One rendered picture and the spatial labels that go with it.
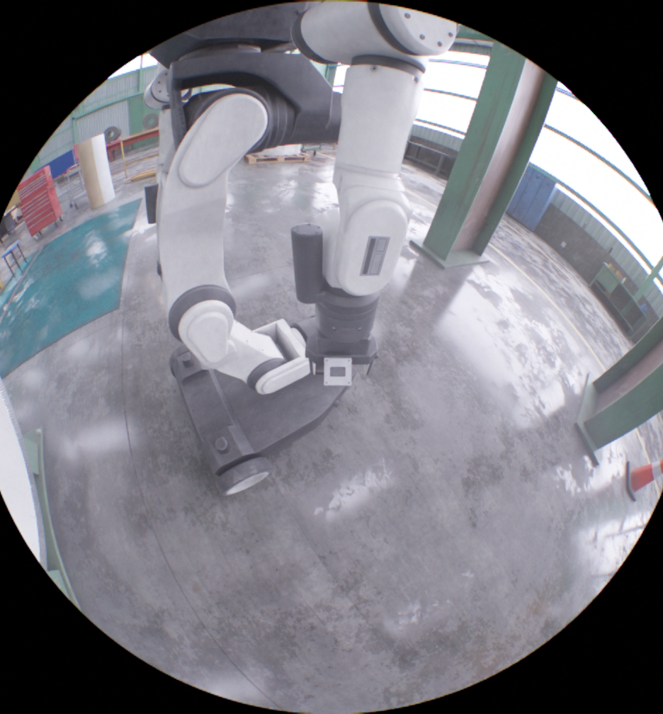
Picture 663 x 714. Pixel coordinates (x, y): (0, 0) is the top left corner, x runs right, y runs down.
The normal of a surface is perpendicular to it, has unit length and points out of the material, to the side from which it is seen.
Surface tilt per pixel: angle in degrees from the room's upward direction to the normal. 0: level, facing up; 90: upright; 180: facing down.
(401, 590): 0
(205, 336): 90
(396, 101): 87
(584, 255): 90
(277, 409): 0
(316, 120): 113
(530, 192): 90
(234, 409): 0
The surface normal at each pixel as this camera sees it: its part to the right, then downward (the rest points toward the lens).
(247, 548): 0.15, -0.58
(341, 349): 0.00, 0.80
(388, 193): 0.36, 0.10
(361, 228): 0.28, 0.77
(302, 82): 0.57, 0.71
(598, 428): -0.85, 0.34
